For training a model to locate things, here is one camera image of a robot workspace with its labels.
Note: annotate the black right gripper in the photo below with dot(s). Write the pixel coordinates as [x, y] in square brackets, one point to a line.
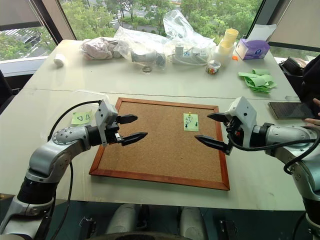
[235, 131]

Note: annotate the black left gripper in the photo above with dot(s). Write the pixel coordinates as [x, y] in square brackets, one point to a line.
[112, 132]

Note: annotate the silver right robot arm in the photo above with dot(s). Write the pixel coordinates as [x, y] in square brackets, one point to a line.
[282, 135]

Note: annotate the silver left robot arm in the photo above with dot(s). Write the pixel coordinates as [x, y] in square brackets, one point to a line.
[50, 155]

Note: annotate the green note with scribbles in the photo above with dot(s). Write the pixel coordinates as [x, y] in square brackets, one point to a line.
[192, 127]

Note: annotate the wood framed cork board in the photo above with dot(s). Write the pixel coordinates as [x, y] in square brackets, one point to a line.
[155, 150]

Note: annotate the green note with triangles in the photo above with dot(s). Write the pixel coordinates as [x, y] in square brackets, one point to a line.
[81, 118]

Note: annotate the small jar of pins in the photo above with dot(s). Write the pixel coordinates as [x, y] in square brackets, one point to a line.
[213, 67]

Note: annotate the bare person hand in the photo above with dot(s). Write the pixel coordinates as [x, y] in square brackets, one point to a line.
[313, 122]

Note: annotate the pile of green paper notes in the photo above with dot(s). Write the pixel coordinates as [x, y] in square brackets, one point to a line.
[257, 81]

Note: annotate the grey white cylinder device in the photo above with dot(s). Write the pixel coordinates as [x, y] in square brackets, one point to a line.
[147, 57]

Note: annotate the small orange object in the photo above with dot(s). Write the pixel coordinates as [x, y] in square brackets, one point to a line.
[234, 58]

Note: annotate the wide cream plastic cup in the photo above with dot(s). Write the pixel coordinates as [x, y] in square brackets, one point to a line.
[225, 53]

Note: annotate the white power strip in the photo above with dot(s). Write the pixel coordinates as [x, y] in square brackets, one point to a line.
[190, 56]

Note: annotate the black smartphone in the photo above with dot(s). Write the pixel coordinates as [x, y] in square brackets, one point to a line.
[291, 110]

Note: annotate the bagged pink cloth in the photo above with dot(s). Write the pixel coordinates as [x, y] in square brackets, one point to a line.
[97, 48]

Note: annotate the purple tissue box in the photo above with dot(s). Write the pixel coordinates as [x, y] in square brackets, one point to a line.
[252, 50]

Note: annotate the silver rounded robot leg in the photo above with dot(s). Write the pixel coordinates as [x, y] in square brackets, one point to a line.
[192, 222]
[123, 220]

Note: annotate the tall cream plastic cup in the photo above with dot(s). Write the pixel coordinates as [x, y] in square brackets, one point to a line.
[231, 36]

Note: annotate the white tape roll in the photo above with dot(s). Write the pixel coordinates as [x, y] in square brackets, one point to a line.
[59, 60]

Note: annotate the black bag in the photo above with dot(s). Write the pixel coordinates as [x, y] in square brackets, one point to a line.
[293, 65]

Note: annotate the clear plastic bag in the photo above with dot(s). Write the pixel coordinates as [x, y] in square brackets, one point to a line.
[180, 27]

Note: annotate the person in dark clothing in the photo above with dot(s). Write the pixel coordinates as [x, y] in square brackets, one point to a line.
[312, 77]

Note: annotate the dark chair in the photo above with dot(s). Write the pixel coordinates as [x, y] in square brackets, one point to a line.
[5, 90]

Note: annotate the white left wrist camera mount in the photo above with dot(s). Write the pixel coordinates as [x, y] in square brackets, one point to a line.
[106, 111]

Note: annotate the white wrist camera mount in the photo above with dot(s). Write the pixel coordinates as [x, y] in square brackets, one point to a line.
[106, 111]
[243, 110]

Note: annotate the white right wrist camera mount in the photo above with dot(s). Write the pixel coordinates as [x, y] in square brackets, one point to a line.
[243, 110]

